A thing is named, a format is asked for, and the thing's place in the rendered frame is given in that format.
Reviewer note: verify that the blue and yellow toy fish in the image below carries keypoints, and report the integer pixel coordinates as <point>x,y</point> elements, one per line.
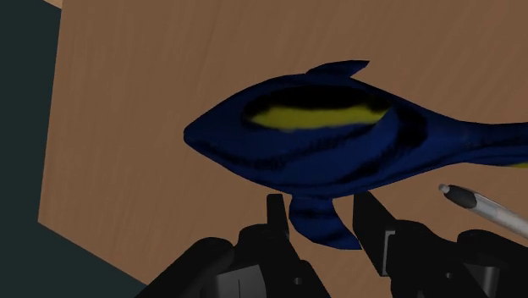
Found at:
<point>330,144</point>

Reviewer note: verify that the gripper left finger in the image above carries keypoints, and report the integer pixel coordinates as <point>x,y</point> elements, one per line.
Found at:
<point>264,251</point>

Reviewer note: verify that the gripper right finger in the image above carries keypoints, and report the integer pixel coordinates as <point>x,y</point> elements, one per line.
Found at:
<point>412,251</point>

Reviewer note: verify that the grey pen with black tip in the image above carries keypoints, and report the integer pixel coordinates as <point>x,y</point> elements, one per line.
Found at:
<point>482,204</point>

